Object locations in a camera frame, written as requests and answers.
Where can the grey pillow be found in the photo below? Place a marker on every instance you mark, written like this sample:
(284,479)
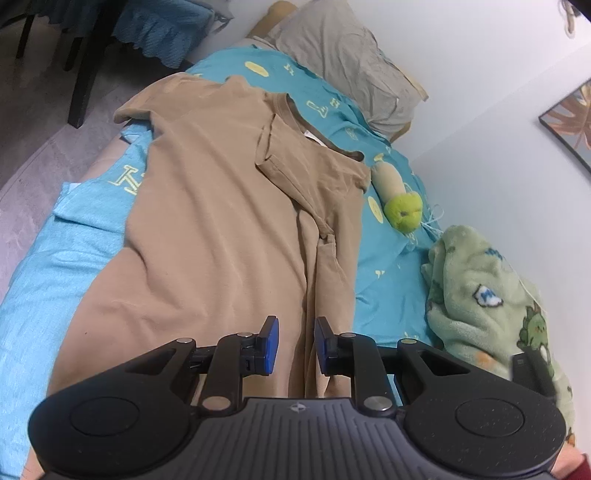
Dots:
(341,55)

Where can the green fleece dinosaur blanket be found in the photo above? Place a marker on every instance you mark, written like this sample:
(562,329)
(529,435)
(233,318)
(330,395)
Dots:
(485,295)

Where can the framed leaf wall picture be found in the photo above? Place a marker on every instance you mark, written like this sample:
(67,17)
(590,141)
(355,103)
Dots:
(570,124)

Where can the teal printed bed sheet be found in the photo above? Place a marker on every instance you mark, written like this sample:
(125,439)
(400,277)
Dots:
(60,258)

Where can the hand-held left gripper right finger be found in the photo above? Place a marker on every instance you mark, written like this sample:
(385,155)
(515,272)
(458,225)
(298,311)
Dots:
(321,346)

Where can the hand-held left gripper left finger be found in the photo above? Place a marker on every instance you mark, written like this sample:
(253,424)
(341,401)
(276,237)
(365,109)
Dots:
(272,346)

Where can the tan t-shirt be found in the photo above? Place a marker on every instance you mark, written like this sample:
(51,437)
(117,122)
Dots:
(207,230)

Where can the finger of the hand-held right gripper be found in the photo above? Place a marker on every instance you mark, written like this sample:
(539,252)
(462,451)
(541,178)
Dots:
(535,374)

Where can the blue covered chair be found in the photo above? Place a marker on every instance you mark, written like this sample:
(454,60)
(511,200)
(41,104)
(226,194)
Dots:
(166,27)

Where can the person's right forearm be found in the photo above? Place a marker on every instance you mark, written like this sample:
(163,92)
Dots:
(572,468)

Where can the green and beige plush toy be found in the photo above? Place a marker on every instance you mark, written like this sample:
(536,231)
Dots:
(401,207)

